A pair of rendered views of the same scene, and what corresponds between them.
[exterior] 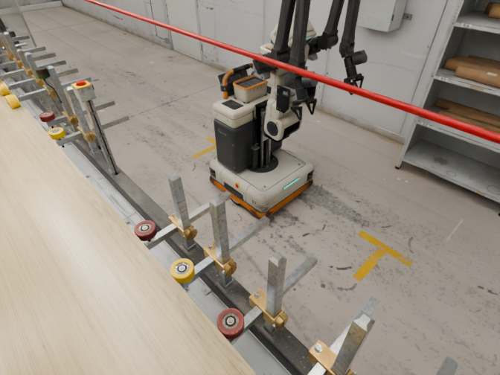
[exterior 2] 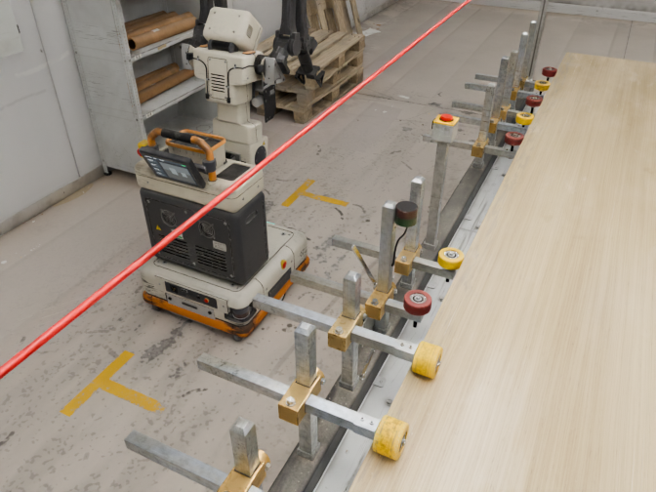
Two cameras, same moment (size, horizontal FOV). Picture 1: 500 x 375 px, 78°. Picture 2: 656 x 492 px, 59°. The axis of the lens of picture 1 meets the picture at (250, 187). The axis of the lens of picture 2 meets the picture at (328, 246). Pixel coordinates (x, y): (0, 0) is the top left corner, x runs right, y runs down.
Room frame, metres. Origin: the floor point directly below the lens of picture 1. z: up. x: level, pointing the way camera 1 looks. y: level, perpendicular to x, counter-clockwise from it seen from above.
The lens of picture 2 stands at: (2.41, 2.32, 1.99)
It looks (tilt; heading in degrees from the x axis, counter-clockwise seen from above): 35 degrees down; 249
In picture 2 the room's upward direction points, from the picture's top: straight up
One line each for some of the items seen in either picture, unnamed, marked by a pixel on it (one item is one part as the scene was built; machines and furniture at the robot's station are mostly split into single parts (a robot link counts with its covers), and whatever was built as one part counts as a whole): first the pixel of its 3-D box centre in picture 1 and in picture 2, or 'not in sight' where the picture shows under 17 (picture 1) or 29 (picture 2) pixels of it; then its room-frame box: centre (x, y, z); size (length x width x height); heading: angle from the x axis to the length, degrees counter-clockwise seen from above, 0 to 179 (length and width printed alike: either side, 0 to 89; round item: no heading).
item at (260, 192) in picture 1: (260, 173); (227, 266); (2.04, -0.09, 0.16); 0.67 x 0.64 x 0.25; 43
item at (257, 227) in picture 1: (228, 248); (481, 122); (0.74, 0.09, 0.83); 0.43 x 0.03 x 0.04; 133
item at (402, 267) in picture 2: (86, 133); (408, 257); (1.60, 0.97, 0.84); 0.14 x 0.06 x 0.05; 43
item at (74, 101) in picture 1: (85, 126); (412, 241); (1.59, 0.95, 0.89); 0.04 x 0.04 x 0.48; 43
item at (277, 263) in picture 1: (274, 303); (507, 96); (0.49, -0.07, 0.88); 0.04 x 0.04 x 0.48; 43
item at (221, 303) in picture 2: not in sight; (191, 294); (2.27, 0.14, 0.23); 0.41 x 0.02 x 0.08; 133
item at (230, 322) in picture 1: (231, 329); (532, 107); (0.42, 0.06, 0.85); 0.08 x 0.08 x 0.11
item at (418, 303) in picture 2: (50, 121); (416, 311); (1.72, 1.24, 0.85); 0.08 x 0.08 x 0.11
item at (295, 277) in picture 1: (275, 295); (492, 110); (0.56, -0.08, 0.80); 0.43 x 0.03 x 0.04; 133
